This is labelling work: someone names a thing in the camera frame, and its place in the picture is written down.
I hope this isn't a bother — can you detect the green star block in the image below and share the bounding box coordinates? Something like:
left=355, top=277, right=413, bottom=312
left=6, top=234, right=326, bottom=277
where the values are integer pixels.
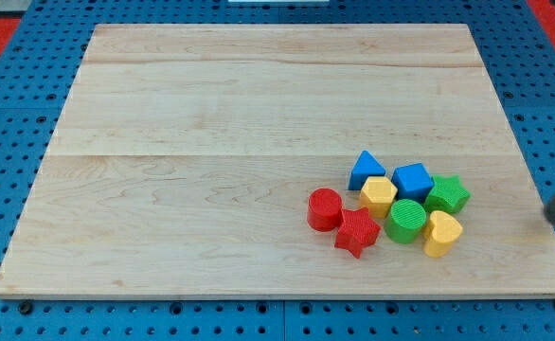
left=423, top=175, right=471, bottom=214

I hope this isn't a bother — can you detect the blue triangle block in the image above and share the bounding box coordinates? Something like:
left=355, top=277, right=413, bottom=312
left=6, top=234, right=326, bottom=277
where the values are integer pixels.
left=348, top=150, right=386, bottom=190

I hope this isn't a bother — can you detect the red star block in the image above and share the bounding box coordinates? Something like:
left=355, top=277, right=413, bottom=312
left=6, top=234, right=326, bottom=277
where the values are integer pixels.
left=334, top=207, right=381, bottom=259

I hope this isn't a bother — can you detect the red cylinder block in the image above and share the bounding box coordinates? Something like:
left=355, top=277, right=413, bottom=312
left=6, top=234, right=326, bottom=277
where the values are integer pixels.
left=307, top=188, right=343, bottom=232

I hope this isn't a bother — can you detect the wooden board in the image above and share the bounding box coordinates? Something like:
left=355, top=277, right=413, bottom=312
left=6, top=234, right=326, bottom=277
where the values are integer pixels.
left=0, top=24, right=555, bottom=300

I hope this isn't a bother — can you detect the yellow hexagon block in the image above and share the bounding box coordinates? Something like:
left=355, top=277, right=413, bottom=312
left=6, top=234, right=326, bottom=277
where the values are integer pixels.
left=359, top=176, right=398, bottom=219

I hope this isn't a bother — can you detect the blue cube block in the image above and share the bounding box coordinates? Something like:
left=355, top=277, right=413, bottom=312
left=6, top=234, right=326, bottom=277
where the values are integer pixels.
left=391, top=163, right=434, bottom=204

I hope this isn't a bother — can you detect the green cylinder block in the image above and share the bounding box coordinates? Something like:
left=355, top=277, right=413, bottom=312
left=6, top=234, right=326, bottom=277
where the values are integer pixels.
left=385, top=199, right=427, bottom=244

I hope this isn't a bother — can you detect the yellow heart block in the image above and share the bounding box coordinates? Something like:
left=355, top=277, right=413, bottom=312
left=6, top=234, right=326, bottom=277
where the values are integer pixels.
left=423, top=210, right=463, bottom=258

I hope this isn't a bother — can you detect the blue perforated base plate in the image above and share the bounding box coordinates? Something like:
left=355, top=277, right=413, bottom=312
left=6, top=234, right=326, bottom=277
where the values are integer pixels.
left=0, top=0, right=555, bottom=340

